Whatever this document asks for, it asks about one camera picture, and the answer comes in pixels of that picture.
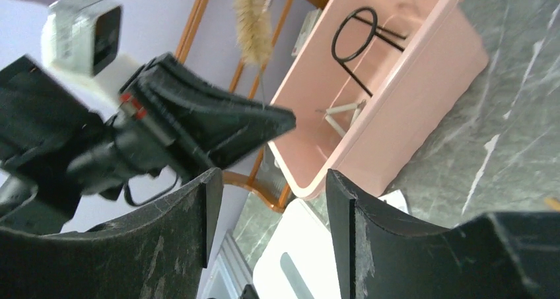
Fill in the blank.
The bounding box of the white metal tray lid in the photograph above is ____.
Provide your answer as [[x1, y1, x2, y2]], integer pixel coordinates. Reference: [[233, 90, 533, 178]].
[[253, 199, 341, 299]]

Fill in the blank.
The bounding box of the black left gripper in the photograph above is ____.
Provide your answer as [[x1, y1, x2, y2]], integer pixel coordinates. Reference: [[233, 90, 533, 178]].
[[1, 55, 172, 234]]

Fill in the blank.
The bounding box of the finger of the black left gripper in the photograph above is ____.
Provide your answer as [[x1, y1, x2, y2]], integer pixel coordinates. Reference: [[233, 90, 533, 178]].
[[120, 53, 297, 180]]

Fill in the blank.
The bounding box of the tan rubber tubing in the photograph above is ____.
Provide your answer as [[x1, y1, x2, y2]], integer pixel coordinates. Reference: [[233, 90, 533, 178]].
[[544, 197, 560, 212]]

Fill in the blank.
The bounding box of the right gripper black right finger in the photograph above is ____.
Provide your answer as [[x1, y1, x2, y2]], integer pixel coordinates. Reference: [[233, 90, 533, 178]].
[[326, 170, 559, 298]]

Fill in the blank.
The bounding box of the wooden drying rack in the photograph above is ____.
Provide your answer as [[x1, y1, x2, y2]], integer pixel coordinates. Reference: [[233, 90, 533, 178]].
[[174, 0, 335, 214]]

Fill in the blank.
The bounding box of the white clay pipe triangle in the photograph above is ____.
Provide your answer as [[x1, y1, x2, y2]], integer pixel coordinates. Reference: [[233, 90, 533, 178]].
[[316, 100, 367, 138]]

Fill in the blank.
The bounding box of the tan bristle test tube brush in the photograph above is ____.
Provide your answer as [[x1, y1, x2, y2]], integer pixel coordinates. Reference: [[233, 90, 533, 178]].
[[232, 0, 273, 104]]

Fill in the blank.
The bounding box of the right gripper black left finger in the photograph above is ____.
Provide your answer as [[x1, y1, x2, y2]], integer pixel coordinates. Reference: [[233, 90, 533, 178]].
[[1, 168, 223, 298]]

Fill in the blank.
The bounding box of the pink plastic bin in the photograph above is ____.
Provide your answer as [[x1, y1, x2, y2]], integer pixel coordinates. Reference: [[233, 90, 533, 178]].
[[269, 0, 488, 199]]

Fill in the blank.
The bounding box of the small white plastic bag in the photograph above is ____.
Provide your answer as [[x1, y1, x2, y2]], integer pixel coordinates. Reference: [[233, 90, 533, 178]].
[[379, 189, 410, 214]]

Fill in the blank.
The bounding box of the black wire ring tripod stand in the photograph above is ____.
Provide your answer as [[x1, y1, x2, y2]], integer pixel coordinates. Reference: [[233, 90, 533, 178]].
[[331, 6, 407, 97]]

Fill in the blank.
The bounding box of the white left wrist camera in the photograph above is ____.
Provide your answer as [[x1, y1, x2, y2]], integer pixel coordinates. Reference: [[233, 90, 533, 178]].
[[41, 0, 141, 106]]

